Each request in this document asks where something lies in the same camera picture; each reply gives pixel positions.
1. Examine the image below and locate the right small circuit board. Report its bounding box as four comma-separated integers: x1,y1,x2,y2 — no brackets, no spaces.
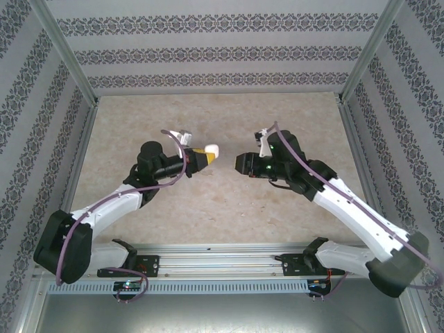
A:
307,278,333,291

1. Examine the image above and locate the small circuit board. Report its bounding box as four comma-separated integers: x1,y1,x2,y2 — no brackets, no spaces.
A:
307,278,333,291
113,280,144,293

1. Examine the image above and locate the left small circuit board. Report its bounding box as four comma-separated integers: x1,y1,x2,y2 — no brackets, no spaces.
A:
113,280,144,293

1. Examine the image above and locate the grey sheet metal panel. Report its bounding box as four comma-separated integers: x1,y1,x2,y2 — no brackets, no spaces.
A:
34,293,412,333

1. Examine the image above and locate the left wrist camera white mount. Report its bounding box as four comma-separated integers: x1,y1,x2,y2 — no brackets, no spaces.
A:
165,128,194,159

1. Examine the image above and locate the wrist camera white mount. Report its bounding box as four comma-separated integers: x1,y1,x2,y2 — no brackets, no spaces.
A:
165,128,194,159
253,127,274,157

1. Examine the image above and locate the black right gripper motor cable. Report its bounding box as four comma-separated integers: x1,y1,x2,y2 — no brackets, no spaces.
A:
269,177,296,191

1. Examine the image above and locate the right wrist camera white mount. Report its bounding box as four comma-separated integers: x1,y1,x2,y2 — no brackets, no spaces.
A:
253,127,274,157

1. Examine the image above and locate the right aluminium side rail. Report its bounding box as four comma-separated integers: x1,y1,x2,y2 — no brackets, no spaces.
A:
338,100,396,250

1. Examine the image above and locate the aluminium side rail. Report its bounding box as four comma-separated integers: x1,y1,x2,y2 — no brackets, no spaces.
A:
48,102,101,253
338,100,396,250

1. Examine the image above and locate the left aluminium side rail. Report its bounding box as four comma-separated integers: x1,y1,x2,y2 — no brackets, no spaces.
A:
48,102,101,253

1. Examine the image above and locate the long aluminium base rail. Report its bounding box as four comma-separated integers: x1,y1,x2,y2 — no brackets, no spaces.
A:
37,242,407,278

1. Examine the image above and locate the grey slotted cable duct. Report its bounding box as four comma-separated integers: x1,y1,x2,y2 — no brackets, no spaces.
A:
46,280,310,294

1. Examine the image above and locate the left aluminium frame post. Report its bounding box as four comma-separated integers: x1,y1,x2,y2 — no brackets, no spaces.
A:
30,0,101,105

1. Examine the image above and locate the aluminium frame post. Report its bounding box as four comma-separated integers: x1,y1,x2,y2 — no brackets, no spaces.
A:
336,0,407,104
30,0,101,105

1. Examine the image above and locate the right aluminium frame post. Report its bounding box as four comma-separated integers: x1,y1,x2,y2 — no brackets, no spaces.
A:
336,0,407,104

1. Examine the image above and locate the left lower aluminium frame beam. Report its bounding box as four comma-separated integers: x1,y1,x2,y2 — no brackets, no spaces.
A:
12,273,48,333

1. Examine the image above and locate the aluminium frame beam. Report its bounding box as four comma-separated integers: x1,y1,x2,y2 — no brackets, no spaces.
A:
400,296,434,333
12,273,48,333

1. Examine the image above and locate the right lower aluminium frame beam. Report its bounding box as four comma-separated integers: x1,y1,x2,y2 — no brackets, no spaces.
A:
400,296,434,333

